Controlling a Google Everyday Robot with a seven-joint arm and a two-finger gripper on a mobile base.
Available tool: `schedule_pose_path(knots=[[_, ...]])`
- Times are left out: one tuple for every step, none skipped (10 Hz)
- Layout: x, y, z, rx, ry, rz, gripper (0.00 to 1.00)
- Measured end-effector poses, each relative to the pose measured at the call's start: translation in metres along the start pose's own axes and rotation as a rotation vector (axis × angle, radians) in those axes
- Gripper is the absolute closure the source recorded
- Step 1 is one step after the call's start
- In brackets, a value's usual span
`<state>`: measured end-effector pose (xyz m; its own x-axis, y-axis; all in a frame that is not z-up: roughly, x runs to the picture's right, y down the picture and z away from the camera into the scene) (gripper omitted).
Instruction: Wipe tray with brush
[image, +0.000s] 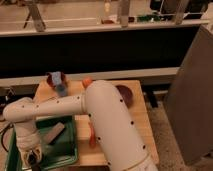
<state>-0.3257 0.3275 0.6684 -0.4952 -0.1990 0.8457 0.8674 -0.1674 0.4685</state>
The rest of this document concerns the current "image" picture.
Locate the yellowish black gripper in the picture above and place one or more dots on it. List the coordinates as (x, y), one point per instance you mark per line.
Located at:
(31, 159)

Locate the green plastic tray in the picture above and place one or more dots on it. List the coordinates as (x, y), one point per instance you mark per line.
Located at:
(63, 151)

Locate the wooden table board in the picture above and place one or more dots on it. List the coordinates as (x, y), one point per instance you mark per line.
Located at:
(88, 156)

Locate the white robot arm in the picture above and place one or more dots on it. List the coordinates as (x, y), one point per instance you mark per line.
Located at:
(119, 138)

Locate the small brown bowl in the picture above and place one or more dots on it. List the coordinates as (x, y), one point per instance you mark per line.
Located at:
(56, 79)

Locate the orange carrot toy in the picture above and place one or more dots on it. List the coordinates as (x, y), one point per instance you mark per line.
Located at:
(92, 141)

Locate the orange ball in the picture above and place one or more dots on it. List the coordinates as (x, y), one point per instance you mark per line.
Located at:
(86, 82)

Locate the grey panel board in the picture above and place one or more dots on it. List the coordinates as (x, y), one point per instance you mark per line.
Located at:
(189, 102)

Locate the dark red bowl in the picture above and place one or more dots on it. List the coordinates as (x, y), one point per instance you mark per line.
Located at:
(126, 94)

